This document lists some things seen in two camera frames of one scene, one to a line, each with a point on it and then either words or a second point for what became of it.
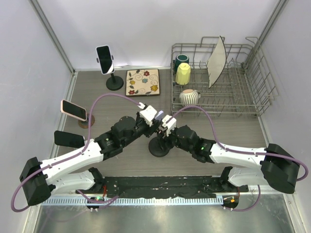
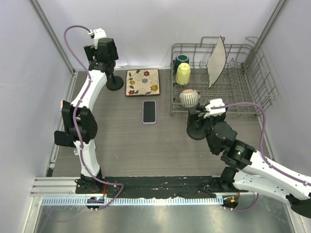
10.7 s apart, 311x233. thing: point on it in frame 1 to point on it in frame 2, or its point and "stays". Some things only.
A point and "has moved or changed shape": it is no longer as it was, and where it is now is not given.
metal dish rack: (215, 78) stays
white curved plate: (216, 64) stays
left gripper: (149, 129) to (92, 52)
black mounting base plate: (152, 186) stays
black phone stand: (159, 146) to (196, 129)
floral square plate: (142, 82) stays
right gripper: (163, 138) to (218, 118)
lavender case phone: (159, 116) has moved or changed shape
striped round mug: (189, 97) stays
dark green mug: (180, 59) stays
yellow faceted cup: (183, 74) stays
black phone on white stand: (69, 140) stays
